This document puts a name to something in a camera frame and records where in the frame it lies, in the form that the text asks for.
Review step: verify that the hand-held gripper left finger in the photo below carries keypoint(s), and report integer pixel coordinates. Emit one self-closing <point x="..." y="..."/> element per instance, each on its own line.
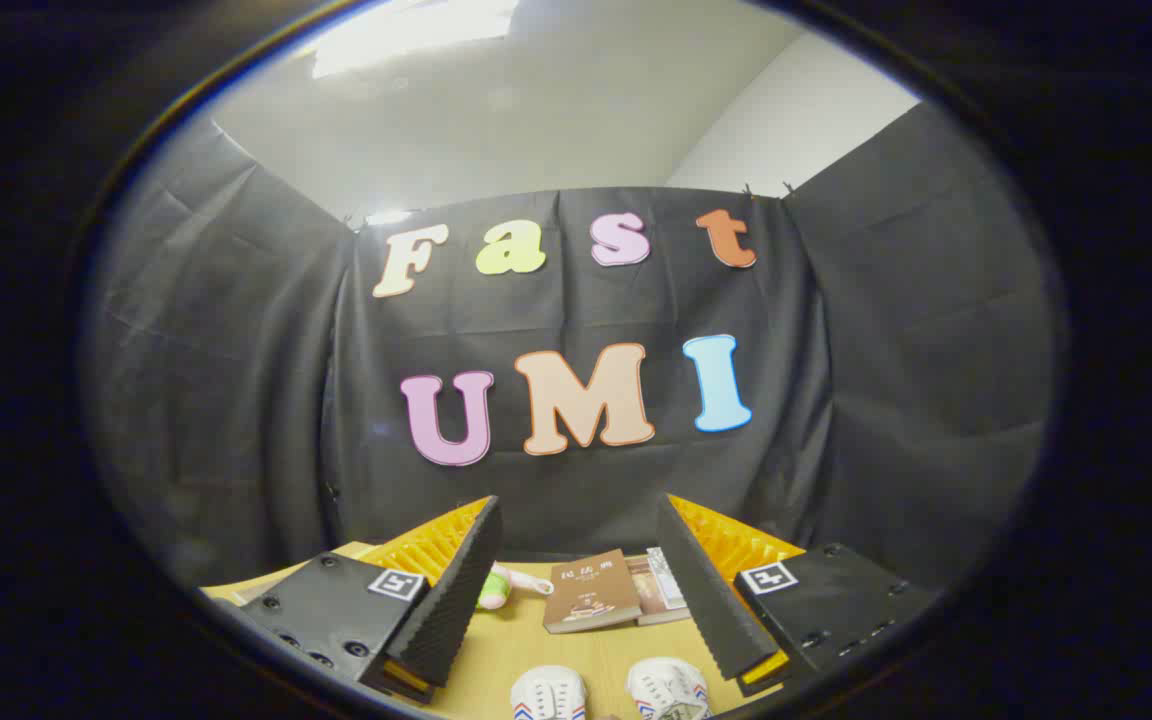
<point x="456" y="590"/>

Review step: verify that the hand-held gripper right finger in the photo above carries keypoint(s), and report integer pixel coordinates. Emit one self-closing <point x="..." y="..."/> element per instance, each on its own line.
<point x="706" y="590"/>

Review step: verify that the white canvas shoe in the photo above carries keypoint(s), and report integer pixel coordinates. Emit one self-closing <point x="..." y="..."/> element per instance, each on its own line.
<point x="548" y="695"/>
<point x="669" y="688"/>

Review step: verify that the green and pink plush toy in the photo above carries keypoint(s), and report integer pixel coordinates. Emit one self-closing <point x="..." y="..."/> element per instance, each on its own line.
<point x="494" y="592"/>

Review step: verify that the patterned cover white book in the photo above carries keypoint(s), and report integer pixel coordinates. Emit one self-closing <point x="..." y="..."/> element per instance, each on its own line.
<point x="666" y="578"/>

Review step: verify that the tan cover book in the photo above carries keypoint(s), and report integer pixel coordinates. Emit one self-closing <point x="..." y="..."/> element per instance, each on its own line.
<point x="644" y="592"/>

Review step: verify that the brown cover book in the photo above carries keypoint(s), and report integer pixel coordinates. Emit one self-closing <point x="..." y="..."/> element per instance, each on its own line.
<point x="591" y="592"/>

